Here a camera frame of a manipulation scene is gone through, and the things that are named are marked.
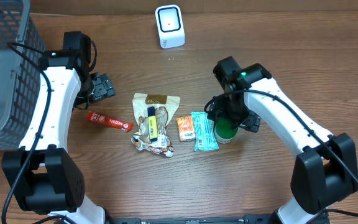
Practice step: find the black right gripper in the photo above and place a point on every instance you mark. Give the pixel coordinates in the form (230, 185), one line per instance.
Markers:
(252, 121)

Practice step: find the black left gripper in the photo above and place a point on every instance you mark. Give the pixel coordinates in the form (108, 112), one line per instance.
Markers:
(103, 88)

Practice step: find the green lid Knorr jar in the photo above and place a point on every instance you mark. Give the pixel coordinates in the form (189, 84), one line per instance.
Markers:
(223, 131)

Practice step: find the red snack bar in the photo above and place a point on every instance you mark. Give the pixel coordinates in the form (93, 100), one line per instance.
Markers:
(109, 121)

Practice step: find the teal tissue packet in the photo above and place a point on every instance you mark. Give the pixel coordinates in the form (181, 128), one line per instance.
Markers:
(205, 140)

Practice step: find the orange snack packet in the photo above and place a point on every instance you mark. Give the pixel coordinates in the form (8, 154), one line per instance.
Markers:
(186, 128)

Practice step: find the clear brown snack bag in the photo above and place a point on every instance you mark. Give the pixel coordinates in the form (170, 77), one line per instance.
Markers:
(165, 107)

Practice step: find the yellow highlighter pen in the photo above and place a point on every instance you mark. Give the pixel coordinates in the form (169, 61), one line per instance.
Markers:
(152, 120)

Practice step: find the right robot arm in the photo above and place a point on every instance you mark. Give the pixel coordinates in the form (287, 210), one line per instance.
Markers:
(325, 170)

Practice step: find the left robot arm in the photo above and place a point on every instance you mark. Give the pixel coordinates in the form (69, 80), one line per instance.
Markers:
(43, 177)

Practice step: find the white barcode scanner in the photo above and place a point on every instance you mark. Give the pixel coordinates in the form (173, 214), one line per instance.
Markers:
(170, 27)

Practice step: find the grey plastic mesh basket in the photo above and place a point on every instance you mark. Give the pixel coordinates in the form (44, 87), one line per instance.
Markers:
(19, 80)

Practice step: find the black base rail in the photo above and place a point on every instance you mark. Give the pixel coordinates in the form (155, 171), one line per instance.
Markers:
(191, 221)

